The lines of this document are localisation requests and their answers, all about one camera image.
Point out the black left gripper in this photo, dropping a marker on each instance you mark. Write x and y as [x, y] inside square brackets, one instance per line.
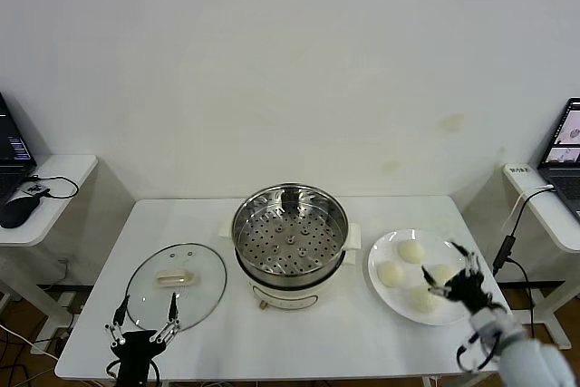
[136, 351]

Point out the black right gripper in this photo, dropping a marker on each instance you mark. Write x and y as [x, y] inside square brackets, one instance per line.
[466, 289]

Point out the white steamed baozi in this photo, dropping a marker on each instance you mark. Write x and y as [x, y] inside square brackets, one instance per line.
[421, 303]
[411, 252]
[390, 273]
[446, 271]

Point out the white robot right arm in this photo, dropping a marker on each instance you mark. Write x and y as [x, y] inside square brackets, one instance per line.
[534, 360]

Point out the stainless steel steamer basket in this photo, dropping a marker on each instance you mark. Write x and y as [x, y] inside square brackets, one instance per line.
[317, 242]

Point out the white round plate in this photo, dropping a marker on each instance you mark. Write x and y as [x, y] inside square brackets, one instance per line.
[394, 242]

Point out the white side table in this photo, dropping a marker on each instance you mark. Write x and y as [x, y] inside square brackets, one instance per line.
[59, 215]
[516, 178]

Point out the white electric cooking pot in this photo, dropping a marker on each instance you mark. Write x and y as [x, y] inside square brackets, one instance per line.
[290, 296]

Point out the open dark laptop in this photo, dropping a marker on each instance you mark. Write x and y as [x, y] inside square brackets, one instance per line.
[11, 147]
[564, 142]

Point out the black computer mouse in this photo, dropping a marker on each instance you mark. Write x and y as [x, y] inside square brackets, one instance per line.
[16, 212]

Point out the grey wall socket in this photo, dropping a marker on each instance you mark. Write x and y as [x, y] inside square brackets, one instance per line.
[64, 263]

